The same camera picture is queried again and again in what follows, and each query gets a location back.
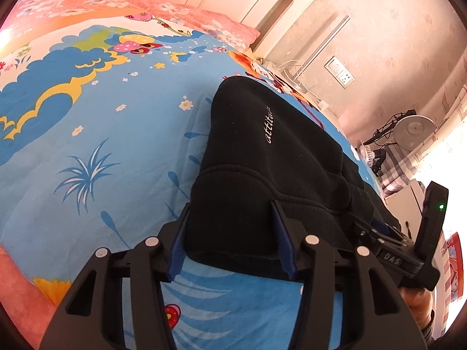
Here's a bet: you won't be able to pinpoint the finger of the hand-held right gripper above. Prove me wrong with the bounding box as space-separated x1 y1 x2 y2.
343 211 388 254
370 220 405 242

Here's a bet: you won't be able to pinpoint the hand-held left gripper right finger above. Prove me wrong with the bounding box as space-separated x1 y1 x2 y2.
271 200 427 350

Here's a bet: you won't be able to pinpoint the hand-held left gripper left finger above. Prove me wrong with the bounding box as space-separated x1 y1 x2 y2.
39 202 190 350

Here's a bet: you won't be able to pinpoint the black pants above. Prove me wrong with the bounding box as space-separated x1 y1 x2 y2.
186 76 402 281

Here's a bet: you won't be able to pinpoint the person's right hand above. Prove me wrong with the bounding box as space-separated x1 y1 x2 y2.
398 286 435 338

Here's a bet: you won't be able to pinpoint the white cabinet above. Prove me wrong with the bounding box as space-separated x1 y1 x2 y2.
383 180 427 227

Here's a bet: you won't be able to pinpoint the red printed poster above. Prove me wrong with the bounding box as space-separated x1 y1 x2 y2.
439 231 461 304

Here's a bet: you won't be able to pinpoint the plaid cloth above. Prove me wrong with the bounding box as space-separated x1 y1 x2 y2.
379 142 421 195

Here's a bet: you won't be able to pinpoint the floral curtain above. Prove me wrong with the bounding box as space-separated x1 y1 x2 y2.
412 79 467 170

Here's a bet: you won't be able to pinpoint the blue cartoon printed blanket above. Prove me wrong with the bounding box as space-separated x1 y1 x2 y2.
0 15 384 350

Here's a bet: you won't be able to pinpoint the pink floral bedsheet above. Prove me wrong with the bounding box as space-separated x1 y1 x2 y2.
0 0 261 350

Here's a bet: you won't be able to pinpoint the white wall socket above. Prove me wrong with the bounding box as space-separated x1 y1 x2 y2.
337 69 356 88

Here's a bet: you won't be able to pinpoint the white wall switch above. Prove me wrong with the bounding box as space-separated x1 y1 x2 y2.
325 56 346 76

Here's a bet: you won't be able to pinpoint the white cables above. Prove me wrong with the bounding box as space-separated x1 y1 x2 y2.
269 59 330 111

